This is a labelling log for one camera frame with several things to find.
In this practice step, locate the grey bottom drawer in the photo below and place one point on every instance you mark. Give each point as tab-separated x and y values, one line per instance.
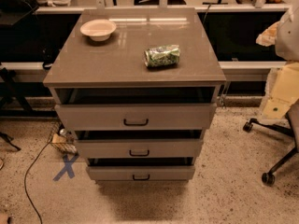
141	173

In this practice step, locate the crushed green soda can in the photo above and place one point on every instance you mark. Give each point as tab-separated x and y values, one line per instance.
162	56

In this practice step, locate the white paper bowl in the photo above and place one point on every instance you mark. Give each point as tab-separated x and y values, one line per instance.
98	30

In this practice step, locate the grey drawer cabinet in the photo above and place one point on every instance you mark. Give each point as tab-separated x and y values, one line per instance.
113	72

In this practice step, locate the grey top drawer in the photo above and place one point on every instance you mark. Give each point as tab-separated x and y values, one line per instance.
135	117

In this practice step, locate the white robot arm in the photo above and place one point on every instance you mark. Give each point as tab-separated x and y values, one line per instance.
284	84

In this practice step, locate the grey middle drawer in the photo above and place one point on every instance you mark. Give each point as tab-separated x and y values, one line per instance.
148	148

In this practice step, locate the grey drawer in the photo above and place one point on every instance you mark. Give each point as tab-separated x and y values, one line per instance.
141	173
135	117
148	148

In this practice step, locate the blue tape cross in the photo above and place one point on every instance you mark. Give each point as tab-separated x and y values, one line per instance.
67	169

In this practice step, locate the wire basket with items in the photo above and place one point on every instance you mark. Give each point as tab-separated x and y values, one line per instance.
62	140

